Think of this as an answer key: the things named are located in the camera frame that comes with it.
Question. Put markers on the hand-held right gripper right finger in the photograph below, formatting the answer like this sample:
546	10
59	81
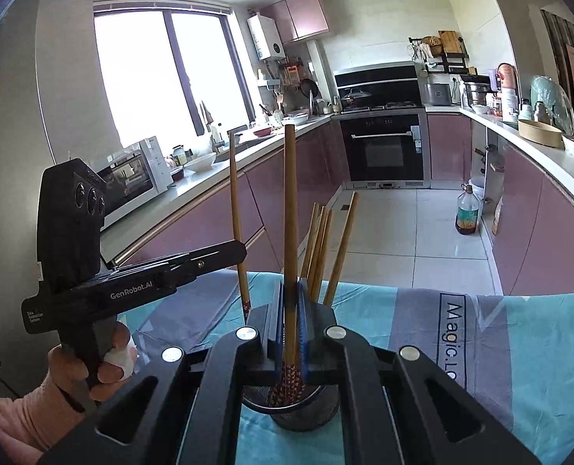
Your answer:
302	329

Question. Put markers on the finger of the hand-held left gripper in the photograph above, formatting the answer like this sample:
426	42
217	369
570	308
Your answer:
214	256
151	257

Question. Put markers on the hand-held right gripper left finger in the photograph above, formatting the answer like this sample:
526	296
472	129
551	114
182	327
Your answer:
278	329

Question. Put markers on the floral-tipped wooden chopstick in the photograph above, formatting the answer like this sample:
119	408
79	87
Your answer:
290	203
235	193

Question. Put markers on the black mesh holder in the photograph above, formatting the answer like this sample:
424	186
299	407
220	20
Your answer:
306	416

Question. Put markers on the person's left hand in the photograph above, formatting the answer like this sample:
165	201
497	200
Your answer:
110	387

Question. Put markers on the pink base cabinet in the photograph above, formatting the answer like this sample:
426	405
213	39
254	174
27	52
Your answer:
449	147
194	223
543	232

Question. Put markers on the blue grey tablecloth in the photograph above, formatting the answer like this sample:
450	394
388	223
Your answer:
364	310

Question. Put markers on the white kitchen countertop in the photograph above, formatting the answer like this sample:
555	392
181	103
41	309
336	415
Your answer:
204	181

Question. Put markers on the white microwave oven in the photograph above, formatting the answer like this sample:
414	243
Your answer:
132	184

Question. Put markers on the large white bowl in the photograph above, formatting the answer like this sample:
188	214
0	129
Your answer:
200	162

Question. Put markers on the glass jar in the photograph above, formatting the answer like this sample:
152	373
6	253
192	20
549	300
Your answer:
179	155

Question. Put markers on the red bowl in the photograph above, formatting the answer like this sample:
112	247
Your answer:
262	131

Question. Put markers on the small white bowl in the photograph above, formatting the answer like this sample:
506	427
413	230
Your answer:
295	119

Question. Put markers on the kitchen window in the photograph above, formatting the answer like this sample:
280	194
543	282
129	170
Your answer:
136	72

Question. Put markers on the black built-in oven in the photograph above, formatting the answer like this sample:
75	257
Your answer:
383	155

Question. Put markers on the hanging frying pan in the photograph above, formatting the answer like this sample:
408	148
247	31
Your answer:
309	87

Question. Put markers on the cooking oil bottle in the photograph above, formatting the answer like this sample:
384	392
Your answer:
467	215

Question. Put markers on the pot with glass lid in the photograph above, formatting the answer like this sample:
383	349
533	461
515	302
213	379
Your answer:
356	97

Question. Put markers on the white water heater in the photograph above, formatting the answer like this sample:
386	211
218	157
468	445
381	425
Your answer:
266	38

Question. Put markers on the black range hood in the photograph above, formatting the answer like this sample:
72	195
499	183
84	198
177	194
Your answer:
393	82

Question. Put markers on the steel pot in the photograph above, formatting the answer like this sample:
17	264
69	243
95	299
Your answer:
475	94

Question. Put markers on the round bamboo steamer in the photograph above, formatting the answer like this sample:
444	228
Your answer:
539	134

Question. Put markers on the wooden cutting board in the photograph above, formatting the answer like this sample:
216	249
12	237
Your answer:
450	42

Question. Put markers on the pink thermos jug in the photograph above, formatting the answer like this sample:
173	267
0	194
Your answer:
508	82

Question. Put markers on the mint green appliance cover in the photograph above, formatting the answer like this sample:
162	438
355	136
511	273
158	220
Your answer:
555	101

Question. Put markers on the pink wall cabinet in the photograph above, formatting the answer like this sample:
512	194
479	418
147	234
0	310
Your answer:
299	14

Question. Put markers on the black wall rack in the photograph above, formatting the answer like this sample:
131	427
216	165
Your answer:
434	65

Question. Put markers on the striped wall panel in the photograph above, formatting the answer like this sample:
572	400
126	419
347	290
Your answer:
558	34

